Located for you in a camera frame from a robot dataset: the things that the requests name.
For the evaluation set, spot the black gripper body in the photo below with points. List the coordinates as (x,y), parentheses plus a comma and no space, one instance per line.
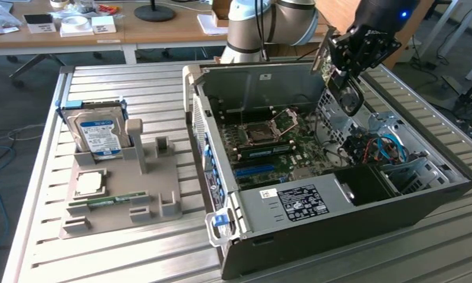
(390,14)

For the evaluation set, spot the graphics card with black cooler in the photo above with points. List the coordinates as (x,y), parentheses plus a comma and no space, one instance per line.
(352,98)

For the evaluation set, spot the silver perforated drive cage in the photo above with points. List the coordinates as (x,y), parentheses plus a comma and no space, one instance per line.
(334,126)

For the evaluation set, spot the metal socket cover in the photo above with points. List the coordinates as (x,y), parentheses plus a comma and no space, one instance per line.
(284,121)

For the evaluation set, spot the brown cardboard box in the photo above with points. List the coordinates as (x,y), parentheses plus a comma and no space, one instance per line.
(219,14)

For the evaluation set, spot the white paper stack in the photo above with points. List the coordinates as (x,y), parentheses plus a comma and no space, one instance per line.
(212,28)

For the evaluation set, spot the green motherboard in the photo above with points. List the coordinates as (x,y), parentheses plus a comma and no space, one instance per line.
(307,156)

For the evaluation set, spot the black installed RAM stick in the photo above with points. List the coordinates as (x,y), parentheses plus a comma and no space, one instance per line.
(266,151)

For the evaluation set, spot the silver disk bay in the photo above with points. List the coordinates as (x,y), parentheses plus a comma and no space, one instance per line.
(412,177)

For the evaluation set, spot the wooden desk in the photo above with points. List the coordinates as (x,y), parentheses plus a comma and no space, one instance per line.
(162,32)

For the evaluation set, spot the black round lamp base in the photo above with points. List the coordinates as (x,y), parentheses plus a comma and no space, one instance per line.
(155,13)

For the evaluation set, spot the white desk label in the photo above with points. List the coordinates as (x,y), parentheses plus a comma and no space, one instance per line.
(108,41)

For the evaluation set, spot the grey power supply unit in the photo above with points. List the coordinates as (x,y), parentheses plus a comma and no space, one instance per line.
(259,212)

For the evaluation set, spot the red small parts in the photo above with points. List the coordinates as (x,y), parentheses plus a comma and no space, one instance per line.
(109,9)

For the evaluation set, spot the white cube box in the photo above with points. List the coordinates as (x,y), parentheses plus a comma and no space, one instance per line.
(103,25)

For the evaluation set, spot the open black PC case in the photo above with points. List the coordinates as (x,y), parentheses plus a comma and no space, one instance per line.
(338,236)

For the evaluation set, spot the blue case latch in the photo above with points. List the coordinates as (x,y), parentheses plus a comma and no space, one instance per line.
(219,221)

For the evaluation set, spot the flat white box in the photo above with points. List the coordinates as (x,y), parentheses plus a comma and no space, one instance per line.
(76,33)

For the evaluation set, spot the hard disk in blue caddy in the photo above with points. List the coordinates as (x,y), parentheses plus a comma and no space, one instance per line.
(97,132)

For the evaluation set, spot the white tape roll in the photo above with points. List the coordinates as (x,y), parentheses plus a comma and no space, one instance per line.
(75,22)

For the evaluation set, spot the grey printed parts rack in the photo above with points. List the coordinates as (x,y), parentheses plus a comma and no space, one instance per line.
(113,177)

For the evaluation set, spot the beige tape roll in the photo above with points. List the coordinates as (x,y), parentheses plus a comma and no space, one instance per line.
(59,3)

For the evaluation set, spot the black and white box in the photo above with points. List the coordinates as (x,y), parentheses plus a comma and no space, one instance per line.
(39,23)

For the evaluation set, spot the silver CPU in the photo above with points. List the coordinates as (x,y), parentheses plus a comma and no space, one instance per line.
(88,184)

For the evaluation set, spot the green RAM stick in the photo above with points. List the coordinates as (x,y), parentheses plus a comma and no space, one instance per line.
(101,200)

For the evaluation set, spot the white paper slip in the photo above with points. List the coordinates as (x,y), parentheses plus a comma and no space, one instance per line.
(4,30)

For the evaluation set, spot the clear plastic bag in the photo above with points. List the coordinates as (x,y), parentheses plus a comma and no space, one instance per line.
(0,14)

